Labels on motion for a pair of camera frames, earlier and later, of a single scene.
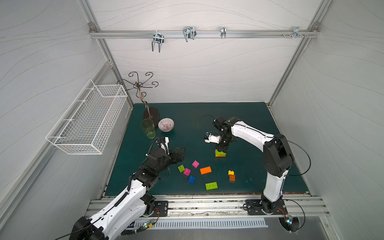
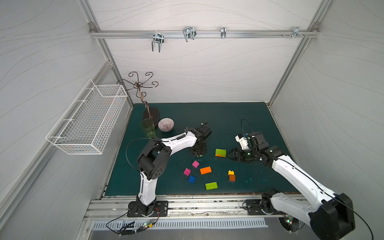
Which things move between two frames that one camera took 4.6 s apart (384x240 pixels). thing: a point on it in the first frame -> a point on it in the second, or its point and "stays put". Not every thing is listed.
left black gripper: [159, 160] -> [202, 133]
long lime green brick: [218, 153] stays put
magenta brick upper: [195, 164] stays put
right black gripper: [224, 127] -> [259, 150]
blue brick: [191, 179] stays put
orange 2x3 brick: [205, 170] stays put
